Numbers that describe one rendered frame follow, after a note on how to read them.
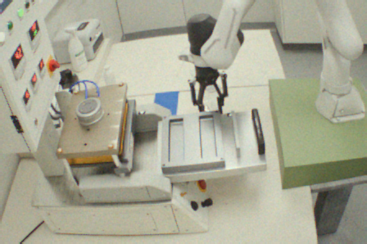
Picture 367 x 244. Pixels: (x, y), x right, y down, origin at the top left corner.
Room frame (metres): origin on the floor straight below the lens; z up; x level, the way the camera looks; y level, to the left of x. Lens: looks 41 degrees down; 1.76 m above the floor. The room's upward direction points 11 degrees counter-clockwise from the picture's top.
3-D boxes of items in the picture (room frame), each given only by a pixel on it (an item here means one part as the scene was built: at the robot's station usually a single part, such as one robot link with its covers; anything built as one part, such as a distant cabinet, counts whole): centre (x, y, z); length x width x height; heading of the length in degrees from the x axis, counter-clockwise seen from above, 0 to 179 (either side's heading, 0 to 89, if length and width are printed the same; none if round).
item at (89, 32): (1.82, 0.47, 0.88); 0.25 x 0.20 x 0.17; 75
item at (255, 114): (0.79, -0.20, 0.99); 0.15 x 0.02 x 0.04; 174
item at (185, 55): (1.12, -0.09, 1.06); 0.13 x 0.12 x 0.05; 8
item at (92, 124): (0.86, 0.27, 1.08); 0.31 x 0.24 x 0.13; 174
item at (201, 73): (1.10, -0.11, 0.99); 0.08 x 0.08 x 0.09
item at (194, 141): (0.81, -0.01, 0.98); 0.20 x 0.17 x 0.03; 174
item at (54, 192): (0.84, 0.28, 0.93); 0.46 x 0.35 x 0.01; 84
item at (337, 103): (0.95, -0.59, 0.93); 0.22 x 0.19 x 0.14; 77
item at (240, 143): (0.81, -0.06, 0.97); 0.30 x 0.22 x 0.08; 84
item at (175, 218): (0.86, 0.23, 0.84); 0.53 x 0.37 x 0.17; 84
